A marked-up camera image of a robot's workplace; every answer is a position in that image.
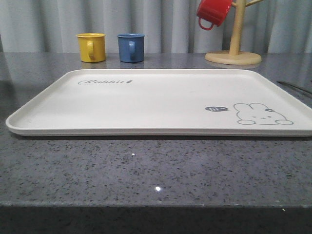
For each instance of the stainless steel fork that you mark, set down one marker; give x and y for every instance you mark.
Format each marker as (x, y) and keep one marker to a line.
(303, 90)

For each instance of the wooden mug tree stand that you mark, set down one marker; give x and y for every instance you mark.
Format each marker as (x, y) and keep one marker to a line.
(234, 56)

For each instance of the yellow enamel mug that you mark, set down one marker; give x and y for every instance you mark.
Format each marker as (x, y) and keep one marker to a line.
(92, 47)

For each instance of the blue enamel mug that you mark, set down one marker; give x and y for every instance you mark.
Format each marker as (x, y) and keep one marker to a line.
(131, 47)

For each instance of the red enamel mug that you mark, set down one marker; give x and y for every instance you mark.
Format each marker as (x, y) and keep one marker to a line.
(213, 11)

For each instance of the cream rabbit serving tray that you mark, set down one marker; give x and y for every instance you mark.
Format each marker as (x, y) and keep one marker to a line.
(207, 102)

